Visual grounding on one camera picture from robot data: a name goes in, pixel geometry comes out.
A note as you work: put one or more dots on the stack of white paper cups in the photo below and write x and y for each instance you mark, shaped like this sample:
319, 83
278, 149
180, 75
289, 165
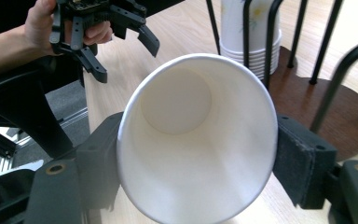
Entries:
233, 28

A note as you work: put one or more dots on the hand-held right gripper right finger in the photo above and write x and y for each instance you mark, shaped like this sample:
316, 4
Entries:
304, 168

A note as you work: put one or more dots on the single white paper cup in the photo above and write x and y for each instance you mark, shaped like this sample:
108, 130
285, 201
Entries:
199, 171

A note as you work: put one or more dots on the wooden cup holder black rods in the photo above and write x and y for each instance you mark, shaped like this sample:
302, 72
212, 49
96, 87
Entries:
295, 93

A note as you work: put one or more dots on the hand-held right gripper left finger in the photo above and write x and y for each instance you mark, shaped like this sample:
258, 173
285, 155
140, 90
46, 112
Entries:
98, 168

